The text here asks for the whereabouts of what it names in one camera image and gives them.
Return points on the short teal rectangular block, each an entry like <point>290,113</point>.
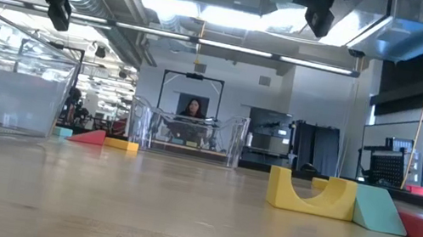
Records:
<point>62,132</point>

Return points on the red wedge foam block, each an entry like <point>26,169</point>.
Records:
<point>91,139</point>

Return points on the yellow rectangular foam block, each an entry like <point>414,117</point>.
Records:
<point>319,183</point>
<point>121,144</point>

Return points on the yellow arch foam block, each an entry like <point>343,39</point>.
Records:
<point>281,190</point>

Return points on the teal wedge foam block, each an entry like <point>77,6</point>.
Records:
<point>372,214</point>

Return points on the black ceiling spotlight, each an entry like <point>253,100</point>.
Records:
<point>100,52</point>

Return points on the long ceiling light bar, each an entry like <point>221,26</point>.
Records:
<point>232,47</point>

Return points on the person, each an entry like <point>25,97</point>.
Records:
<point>193,109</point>
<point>73,97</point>

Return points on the black cabinet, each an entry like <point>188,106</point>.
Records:
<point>263,118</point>

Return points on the whiteboard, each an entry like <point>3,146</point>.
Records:
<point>377,129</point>

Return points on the dark curtain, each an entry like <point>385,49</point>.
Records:
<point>318,149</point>

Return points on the white bottle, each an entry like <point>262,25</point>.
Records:
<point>249,140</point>

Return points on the black perforated cart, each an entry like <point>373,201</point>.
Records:
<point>386,167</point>

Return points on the small yellow block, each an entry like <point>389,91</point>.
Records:
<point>192,143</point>

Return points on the small teal block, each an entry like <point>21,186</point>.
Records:
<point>177,141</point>

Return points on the red storage bins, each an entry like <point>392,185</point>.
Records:
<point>419,190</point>

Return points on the ribbed silver air duct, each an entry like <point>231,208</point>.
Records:
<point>84,2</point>

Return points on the large metal ceiling duct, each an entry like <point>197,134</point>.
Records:
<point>401,38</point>

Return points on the grey wall speaker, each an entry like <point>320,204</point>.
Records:
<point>264,81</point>
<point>200,68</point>

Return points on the black frame stand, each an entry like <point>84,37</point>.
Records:
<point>194,76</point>

